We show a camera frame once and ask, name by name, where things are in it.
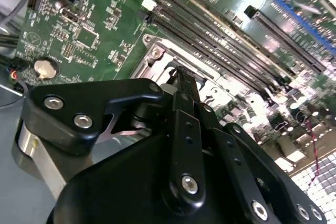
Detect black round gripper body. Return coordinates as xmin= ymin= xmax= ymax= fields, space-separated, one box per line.
xmin=47 ymin=133 xmax=254 ymax=224

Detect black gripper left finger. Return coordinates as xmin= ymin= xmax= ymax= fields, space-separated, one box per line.
xmin=12 ymin=66 xmax=207 ymax=208

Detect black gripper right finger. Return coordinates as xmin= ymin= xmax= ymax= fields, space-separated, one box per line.
xmin=182 ymin=66 xmax=330 ymax=224

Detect metal socket cover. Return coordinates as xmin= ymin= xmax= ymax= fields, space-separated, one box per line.
xmin=132 ymin=45 xmax=245 ymax=120

